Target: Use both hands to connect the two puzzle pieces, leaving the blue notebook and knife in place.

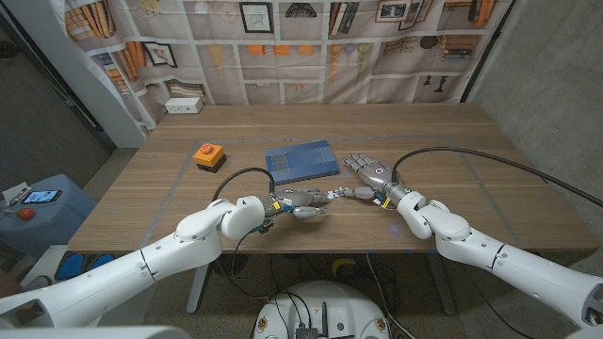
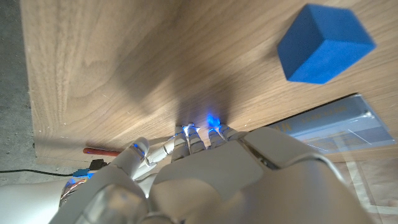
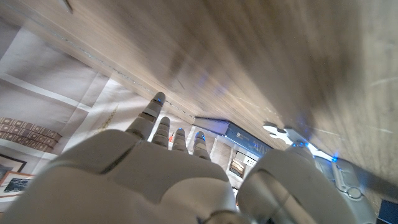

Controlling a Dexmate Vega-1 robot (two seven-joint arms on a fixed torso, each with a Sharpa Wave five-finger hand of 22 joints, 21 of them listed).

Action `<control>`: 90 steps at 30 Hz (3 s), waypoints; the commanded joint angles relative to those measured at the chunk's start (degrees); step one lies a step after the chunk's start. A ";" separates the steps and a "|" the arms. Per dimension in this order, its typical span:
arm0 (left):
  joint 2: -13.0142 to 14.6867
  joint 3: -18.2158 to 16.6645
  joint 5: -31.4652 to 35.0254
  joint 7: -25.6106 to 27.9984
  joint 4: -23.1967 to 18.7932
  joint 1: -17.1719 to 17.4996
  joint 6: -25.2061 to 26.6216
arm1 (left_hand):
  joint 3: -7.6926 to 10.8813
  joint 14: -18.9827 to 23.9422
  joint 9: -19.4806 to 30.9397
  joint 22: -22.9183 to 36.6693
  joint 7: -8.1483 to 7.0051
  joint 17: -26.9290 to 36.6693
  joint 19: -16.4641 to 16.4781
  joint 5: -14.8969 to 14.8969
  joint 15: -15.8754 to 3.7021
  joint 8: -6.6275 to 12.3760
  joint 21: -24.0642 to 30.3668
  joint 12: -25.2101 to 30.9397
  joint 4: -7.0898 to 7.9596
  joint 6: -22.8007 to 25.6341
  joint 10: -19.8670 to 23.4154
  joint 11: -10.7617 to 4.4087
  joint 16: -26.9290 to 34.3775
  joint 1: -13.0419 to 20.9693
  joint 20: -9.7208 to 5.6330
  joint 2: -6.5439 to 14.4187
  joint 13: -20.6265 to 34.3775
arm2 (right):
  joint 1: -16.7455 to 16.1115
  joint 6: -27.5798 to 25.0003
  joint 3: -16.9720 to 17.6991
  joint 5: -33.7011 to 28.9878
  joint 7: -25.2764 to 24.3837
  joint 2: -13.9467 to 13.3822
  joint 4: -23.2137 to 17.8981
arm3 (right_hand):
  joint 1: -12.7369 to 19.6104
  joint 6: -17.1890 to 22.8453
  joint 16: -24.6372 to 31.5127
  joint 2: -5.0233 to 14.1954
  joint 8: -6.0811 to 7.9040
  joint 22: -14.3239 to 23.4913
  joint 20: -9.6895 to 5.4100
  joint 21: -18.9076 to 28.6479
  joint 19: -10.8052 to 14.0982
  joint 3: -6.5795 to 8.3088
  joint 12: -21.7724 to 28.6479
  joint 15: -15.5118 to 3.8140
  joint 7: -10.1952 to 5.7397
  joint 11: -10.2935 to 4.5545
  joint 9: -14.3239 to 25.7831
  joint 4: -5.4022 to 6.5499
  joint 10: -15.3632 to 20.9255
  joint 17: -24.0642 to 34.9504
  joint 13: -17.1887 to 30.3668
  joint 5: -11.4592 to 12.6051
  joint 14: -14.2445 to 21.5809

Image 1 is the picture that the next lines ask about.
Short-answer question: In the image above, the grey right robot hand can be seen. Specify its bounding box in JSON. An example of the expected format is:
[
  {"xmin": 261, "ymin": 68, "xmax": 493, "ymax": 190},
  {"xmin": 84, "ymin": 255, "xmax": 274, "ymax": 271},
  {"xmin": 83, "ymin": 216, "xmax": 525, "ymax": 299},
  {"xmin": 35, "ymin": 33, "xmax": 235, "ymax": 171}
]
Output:
[{"xmin": 336, "ymin": 153, "xmax": 411, "ymax": 209}]

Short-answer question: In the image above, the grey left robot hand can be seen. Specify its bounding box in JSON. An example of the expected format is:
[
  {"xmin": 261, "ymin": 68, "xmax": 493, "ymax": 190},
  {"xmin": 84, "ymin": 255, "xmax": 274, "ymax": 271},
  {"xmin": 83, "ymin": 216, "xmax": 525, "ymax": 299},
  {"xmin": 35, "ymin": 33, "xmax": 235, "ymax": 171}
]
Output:
[{"xmin": 262, "ymin": 186, "xmax": 334, "ymax": 220}]

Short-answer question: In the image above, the blue puzzle board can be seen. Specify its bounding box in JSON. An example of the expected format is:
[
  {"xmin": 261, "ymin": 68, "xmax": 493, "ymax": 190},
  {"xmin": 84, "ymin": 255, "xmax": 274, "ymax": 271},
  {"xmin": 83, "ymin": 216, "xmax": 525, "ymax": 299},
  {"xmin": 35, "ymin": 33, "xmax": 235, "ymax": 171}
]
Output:
[{"xmin": 264, "ymin": 139, "xmax": 341, "ymax": 186}]

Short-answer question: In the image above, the yellow curved object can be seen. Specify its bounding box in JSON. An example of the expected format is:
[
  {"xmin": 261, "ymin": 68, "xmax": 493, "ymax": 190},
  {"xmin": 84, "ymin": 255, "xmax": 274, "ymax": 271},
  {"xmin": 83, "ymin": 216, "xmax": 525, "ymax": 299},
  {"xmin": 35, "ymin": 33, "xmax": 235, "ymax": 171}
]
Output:
[{"xmin": 331, "ymin": 257, "xmax": 358, "ymax": 278}]

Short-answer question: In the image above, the orange emergency stop button box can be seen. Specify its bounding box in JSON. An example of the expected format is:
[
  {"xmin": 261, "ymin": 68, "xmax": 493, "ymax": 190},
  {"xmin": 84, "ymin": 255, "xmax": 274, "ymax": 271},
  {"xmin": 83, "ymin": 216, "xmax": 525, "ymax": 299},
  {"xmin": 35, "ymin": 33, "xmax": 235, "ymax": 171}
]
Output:
[{"xmin": 192, "ymin": 142, "xmax": 227, "ymax": 173}]

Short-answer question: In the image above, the grey table leg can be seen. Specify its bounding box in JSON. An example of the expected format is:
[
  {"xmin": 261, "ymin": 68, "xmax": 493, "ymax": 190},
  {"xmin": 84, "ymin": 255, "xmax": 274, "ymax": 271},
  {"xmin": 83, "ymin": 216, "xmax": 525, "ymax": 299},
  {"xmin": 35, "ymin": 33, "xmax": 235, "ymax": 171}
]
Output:
[{"xmin": 426, "ymin": 251, "xmax": 458, "ymax": 315}]

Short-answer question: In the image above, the printed bookshelf backdrop cloth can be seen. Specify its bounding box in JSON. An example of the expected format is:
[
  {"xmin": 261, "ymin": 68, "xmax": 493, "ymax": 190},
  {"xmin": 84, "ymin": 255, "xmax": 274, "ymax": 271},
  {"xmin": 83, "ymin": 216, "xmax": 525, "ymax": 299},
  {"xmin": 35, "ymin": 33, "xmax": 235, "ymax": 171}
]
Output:
[{"xmin": 49, "ymin": 0, "xmax": 514, "ymax": 131}]

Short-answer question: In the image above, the white table leg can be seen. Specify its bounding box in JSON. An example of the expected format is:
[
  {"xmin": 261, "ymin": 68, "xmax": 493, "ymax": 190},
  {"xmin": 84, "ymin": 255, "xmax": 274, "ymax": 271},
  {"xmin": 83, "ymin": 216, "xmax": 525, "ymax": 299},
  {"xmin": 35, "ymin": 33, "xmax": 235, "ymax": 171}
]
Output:
[{"xmin": 186, "ymin": 263, "xmax": 212, "ymax": 315}]

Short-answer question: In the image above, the white power outlet box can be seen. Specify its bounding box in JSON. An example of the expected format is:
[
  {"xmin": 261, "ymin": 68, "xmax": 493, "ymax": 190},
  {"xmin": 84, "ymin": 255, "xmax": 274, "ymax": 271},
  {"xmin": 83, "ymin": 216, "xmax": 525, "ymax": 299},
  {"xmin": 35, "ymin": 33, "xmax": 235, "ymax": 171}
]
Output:
[{"xmin": 164, "ymin": 96, "xmax": 204, "ymax": 115}]

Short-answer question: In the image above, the black backdrop pole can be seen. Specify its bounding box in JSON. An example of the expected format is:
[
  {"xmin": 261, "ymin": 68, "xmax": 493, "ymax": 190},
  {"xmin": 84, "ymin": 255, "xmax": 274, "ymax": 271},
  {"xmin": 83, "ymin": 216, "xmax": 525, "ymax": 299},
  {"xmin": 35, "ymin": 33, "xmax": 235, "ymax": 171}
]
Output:
[{"xmin": 460, "ymin": 0, "xmax": 518, "ymax": 104}]

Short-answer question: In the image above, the blue stool with phone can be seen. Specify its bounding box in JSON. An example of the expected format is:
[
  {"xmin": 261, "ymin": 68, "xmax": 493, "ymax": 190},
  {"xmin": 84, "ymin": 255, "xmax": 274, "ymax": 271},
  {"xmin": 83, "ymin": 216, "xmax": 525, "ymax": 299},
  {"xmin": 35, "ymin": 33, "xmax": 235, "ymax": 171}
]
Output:
[{"xmin": 0, "ymin": 173, "xmax": 98, "ymax": 259}]

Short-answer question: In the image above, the white robot torso edge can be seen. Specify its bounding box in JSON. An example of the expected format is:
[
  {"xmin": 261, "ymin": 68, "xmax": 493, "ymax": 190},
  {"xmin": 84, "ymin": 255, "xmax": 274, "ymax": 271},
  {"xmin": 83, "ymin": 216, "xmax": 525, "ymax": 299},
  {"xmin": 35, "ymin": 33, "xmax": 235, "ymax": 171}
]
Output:
[{"xmin": 0, "ymin": 324, "xmax": 192, "ymax": 339}]

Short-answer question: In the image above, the smartphone with lit screen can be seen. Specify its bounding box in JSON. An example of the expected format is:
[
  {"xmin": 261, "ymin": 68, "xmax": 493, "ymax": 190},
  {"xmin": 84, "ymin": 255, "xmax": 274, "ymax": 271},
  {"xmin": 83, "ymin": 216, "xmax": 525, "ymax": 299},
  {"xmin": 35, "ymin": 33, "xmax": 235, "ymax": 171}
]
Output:
[{"xmin": 22, "ymin": 188, "xmax": 63, "ymax": 204}]

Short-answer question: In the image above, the white base with blue pads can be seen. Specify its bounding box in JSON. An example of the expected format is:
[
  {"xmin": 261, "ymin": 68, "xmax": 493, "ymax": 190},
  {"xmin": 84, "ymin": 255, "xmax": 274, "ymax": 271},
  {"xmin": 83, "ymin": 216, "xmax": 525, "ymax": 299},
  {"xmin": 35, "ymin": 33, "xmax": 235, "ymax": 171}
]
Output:
[{"xmin": 18, "ymin": 244, "xmax": 117, "ymax": 293}]

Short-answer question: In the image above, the white paper item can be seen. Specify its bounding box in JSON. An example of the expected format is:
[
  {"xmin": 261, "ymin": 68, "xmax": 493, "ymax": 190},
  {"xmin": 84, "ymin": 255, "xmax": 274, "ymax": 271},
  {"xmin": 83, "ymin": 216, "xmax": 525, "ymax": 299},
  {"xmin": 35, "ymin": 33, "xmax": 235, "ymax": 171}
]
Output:
[{"xmin": 1, "ymin": 181, "xmax": 33, "ymax": 206}]

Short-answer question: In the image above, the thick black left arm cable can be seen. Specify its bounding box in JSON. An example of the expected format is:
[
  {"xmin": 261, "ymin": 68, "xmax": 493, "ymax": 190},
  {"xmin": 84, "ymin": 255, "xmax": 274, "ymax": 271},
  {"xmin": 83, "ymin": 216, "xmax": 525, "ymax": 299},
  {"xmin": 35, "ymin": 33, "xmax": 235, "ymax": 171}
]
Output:
[{"xmin": 211, "ymin": 167, "xmax": 277, "ymax": 202}]

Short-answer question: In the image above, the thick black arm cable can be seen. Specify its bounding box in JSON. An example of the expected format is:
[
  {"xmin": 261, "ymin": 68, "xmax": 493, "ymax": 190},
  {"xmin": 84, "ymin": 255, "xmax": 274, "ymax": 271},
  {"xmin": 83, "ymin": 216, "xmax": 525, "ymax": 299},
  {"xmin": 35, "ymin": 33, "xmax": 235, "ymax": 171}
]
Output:
[
  {"xmin": 211, "ymin": 167, "xmax": 277, "ymax": 202},
  {"xmin": 391, "ymin": 146, "xmax": 603, "ymax": 208}
]

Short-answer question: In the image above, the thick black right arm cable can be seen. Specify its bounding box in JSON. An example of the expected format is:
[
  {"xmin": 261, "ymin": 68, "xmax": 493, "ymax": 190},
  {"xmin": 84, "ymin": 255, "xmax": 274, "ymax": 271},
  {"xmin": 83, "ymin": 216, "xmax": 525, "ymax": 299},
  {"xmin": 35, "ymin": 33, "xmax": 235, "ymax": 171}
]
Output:
[{"xmin": 391, "ymin": 146, "xmax": 603, "ymax": 208}]

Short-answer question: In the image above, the white robot base with cables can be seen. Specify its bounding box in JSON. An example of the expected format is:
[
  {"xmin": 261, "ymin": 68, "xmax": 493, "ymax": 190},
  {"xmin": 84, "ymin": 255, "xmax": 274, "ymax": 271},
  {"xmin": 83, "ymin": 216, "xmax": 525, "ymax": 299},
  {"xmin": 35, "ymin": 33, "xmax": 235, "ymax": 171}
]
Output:
[{"xmin": 253, "ymin": 281, "xmax": 391, "ymax": 339}]

